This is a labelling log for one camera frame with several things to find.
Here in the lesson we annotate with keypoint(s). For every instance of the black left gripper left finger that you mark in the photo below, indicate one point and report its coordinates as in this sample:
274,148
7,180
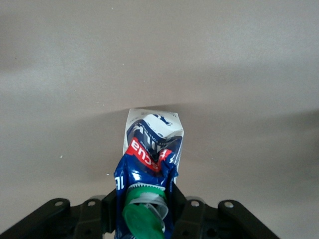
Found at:
82,219

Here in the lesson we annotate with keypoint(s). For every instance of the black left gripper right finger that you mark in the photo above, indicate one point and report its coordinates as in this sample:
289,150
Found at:
211,221

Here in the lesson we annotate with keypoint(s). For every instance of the blue white milk carton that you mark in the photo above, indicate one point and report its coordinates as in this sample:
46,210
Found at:
147,159

